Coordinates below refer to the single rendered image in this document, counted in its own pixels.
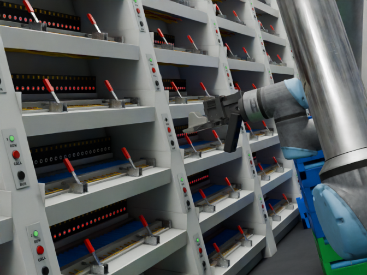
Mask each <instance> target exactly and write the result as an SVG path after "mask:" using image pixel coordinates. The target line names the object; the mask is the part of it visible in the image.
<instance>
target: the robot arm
mask: <svg viewBox="0 0 367 275"><path fill-rule="evenodd" d="M276 1H277V5H278V8H279V11H280V14H281V17H282V21H283V24H284V27H285V30H286V34H287V37H288V41H289V44H290V46H291V50H292V53H293V57H294V60H295V63H296V66H297V70H298V73H299V76H300V79H301V80H299V79H297V78H293V79H289V80H284V81H282V82H278V83H275V84H272V85H268V86H265V87H262V88H258V89H254V90H251V91H248V92H244V91H242V92H241V91H240V92H236V93H234V94H231V95H228V96H225V95H221V96H219V97H218V98H214V99H211V100H207V101H204V102H203V105H204V112H205V115H207V116H205V117H203V116H202V115H201V114H200V112H198V111H197V112H190V113H189V115H188V128H187V129H184V130H182V131H183V132H184V133H187V134H190V133H195V132H198V131H201V130H206V129H210V128H218V127H222V126H225V125H228V130H227V135H226V140H225V143H224V149H223V150H224V151H225V152H228V153H232V152H235V151H236V148H237V144H238V139H239V134H240V129H241V124H242V119H244V120H245V121H251V122H252V123H254V122H258V121H262V120H265V119H270V118H274V121H275V125H276V129H277V133H278V136H279V141H280V145H281V147H280V148H281V149H282V153H283V156H284V158H285V159H287V160H292V159H300V158H307V157H314V156H316V155H317V154H318V152H317V151H320V150H322V151H323V154H324V158H325V163H324V165H323V167H322V169H321V171H320V172H319V177H320V180H321V184H318V185H316V186H315V187H314V189H313V193H312V194H313V204H314V207H315V211H316V214H317V218H318V221H319V223H320V225H321V227H322V230H323V233H324V235H325V237H326V239H327V240H328V242H329V244H330V245H331V247H332V248H333V250H334V251H335V252H336V253H337V254H338V255H339V256H340V257H342V258H343V259H345V260H358V259H365V258H367V93H366V90H365V87H364V84H363V81H362V46H363V11H364V0H276ZM308 108H310V112H311V115H312V119H308V117H307V113H306V109H308Z"/></svg>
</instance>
